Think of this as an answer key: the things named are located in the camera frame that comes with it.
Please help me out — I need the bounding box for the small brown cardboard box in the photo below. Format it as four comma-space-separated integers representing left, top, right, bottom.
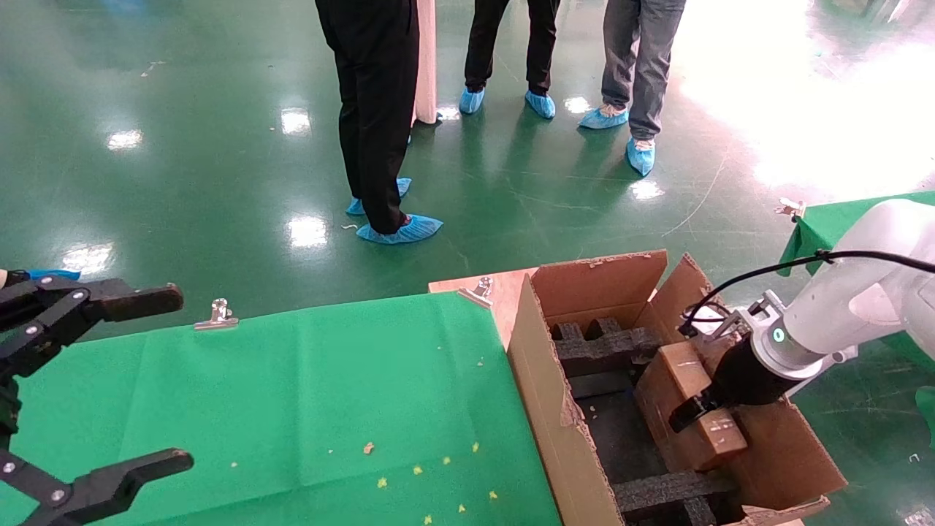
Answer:
633, 338, 751, 473

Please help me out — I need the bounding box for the silver metal binder clip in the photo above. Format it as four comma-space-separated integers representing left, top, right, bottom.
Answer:
458, 276, 495, 308
194, 297, 240, 331

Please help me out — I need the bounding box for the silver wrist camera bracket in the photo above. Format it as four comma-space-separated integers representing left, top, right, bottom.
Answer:
681, 290, 786, 344

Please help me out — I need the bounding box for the white pipe bracket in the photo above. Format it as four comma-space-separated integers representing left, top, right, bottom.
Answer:
785, 347, 859, 400

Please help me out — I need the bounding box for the pale pink post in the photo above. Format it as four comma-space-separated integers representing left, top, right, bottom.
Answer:
413, 0, 439, 125

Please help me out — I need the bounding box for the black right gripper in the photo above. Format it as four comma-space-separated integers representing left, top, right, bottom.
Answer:
668, 337, 794, 434

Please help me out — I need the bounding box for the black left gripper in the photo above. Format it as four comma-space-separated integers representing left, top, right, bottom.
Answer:
0, 276, 196, 526

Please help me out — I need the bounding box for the large open cardboard carton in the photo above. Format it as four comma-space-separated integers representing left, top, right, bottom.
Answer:
506, 248, 850, 526

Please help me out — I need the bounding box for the person in black trousers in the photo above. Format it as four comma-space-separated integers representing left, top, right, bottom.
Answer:
459, 0, 563, 120
316, 0, 444, 245

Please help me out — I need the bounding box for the person in blue jeans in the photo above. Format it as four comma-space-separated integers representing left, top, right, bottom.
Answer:
579, 0, 687, 176

